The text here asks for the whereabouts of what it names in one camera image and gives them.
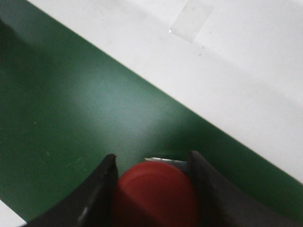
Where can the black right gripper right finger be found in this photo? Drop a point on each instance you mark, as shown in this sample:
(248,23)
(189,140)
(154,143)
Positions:
(222,204)

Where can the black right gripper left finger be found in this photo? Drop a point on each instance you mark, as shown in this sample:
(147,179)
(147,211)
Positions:
(89,205)

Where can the red mushroom push button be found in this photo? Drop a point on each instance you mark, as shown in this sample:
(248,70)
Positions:
(155,194)

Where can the green conveyor belt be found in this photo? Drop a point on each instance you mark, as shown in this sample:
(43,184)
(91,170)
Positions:
(65,105)

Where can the clear tape patch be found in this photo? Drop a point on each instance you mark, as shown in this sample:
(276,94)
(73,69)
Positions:
(191,19)

